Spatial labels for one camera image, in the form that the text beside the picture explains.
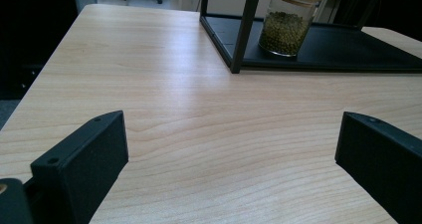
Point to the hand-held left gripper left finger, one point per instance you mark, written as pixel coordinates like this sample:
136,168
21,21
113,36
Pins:
86,164

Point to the black metal rack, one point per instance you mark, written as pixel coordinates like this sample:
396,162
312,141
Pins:
331,51

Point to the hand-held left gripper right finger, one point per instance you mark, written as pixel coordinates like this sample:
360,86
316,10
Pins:
384,161

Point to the glass jar of green beans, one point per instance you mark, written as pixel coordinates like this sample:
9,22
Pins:
283,31

